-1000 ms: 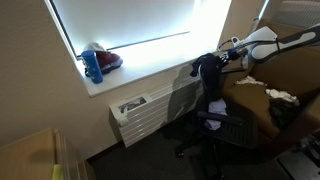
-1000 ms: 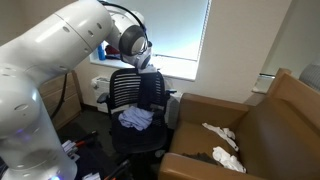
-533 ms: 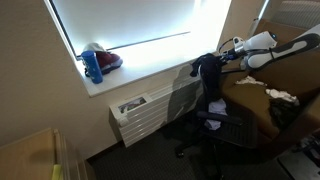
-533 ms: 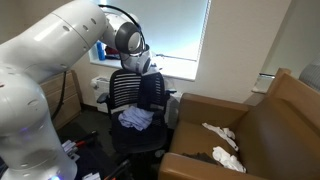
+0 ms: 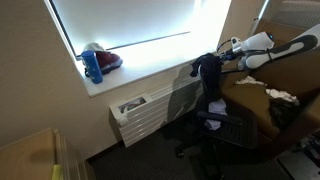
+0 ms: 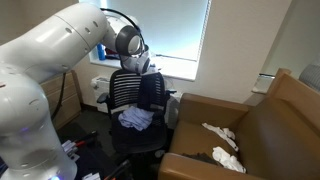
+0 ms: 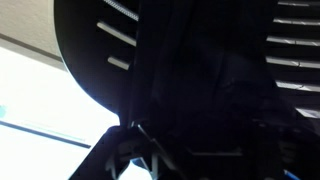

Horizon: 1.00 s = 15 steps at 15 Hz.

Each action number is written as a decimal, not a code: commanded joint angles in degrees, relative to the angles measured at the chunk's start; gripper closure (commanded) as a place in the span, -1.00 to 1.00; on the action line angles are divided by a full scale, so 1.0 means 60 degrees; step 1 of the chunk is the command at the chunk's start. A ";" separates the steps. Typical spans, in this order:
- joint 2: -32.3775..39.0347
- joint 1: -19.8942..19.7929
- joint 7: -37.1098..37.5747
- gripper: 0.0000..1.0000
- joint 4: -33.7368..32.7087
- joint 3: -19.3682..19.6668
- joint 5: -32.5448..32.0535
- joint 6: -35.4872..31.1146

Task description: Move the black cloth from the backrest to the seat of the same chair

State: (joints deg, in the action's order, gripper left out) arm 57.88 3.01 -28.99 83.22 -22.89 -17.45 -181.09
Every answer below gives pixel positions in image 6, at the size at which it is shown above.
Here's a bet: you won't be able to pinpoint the wooden dresser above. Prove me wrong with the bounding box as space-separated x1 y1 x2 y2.
39 69 83 131

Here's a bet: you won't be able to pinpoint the small white boxes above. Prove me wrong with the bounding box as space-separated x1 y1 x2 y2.
61 139 80 163

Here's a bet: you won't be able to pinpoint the red handled tool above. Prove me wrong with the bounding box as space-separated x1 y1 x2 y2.
74 130 98 148

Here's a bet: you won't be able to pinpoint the black mesh office chair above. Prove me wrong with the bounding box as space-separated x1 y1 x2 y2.
96 68 178 161

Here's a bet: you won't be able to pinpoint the light blue cloth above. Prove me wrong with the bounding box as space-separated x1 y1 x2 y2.
117 105 155 132

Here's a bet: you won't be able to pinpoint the long white cloth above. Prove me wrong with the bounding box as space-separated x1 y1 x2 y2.
201 122 240 153

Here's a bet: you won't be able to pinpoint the dark red object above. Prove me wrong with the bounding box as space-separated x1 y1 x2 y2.
104 46 121 61

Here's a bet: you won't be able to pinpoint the white paper sheet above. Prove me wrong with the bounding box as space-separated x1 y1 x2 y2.
82 171 101 180

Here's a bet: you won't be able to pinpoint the grey striped cushion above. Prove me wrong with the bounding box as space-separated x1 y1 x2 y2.
298 63 320 93

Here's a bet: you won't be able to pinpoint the blue bottle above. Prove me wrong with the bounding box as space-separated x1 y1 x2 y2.
96 43 107 62

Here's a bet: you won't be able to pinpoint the window with white blind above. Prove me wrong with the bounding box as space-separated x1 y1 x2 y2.
78 0 213 82

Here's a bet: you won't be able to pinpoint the crumpled white cloth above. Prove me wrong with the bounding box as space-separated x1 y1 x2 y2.
212 146 247 174

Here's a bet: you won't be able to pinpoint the tan leather armchair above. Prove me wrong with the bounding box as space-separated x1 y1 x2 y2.
158 68 320 180

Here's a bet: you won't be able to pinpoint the black cloth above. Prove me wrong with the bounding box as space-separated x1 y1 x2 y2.
137 71 167 113

